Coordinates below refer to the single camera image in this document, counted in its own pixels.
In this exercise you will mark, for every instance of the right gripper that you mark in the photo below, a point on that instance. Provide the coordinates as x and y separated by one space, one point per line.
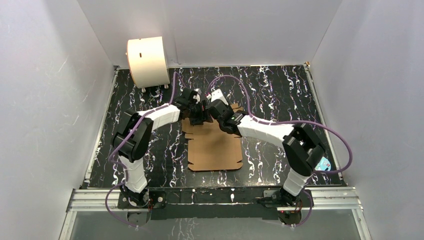
228 107

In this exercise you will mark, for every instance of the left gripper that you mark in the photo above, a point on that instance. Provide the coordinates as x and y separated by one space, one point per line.
197 114

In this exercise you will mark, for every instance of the brown cardboard box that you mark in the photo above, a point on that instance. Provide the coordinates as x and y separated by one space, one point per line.
210 148

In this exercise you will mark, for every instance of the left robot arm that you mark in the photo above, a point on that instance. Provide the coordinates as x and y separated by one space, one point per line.
131 139

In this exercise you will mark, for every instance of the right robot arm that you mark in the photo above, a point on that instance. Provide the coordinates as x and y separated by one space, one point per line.
302 146

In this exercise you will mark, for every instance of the cream cylindrical wooden box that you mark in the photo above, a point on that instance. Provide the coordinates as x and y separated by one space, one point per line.
147 62

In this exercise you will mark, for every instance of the blue white packaged item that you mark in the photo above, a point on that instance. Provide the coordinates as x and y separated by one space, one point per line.
324 165

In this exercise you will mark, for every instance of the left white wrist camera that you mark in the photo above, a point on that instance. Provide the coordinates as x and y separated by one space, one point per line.
197 95

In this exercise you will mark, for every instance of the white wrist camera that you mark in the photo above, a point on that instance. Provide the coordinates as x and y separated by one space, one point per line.
217 95
197 95

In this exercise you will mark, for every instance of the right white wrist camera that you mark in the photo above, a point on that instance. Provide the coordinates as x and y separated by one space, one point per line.
217 95

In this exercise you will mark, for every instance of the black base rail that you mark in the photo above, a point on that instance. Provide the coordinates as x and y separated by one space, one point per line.
267 203

